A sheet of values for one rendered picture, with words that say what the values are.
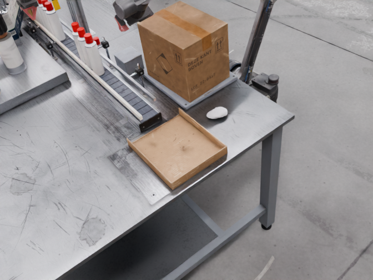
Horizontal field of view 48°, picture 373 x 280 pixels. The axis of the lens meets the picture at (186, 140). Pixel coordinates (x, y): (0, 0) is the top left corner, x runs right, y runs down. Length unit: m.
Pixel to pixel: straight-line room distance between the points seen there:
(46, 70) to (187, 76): 0.75
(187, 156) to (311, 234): 1.03
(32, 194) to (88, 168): 0.22
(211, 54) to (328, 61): 1.85
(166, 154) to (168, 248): 0.62
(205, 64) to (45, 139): 0.73
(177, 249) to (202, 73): 0.85
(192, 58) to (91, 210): 0.69
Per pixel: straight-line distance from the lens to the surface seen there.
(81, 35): 1.94
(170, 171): 1.54
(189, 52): 1.64
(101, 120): 1.82
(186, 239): 2.09
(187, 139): 1.64
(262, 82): 2.77
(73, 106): 1.94
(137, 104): 1.77
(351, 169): 2.69
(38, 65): 2.19
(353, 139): 2.86
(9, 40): 2.10
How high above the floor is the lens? 2.01
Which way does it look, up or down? 46 degrees down
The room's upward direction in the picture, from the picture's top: 8 degrees counter-clockwise
